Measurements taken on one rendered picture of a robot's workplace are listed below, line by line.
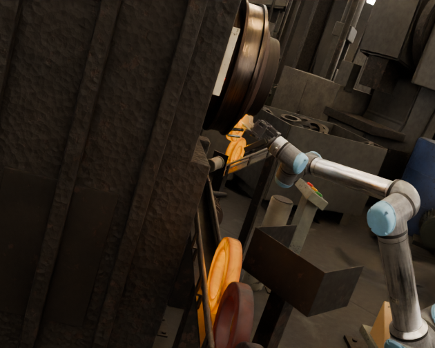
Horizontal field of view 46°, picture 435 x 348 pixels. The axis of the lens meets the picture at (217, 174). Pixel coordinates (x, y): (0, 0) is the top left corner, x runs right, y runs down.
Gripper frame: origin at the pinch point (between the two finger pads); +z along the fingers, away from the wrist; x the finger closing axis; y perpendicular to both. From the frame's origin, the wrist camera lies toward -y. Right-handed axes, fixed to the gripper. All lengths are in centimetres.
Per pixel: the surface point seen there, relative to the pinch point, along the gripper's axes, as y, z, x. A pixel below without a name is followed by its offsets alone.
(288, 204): -26, -36, -32
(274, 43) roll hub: 42, -14, 51
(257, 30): 43, -12, 65
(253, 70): 33, -19, 68
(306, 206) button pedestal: -24, -43, -42
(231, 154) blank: -14.4, -6.3, 0.3
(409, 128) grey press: 16, -37, -349
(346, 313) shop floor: -63, -94, -60
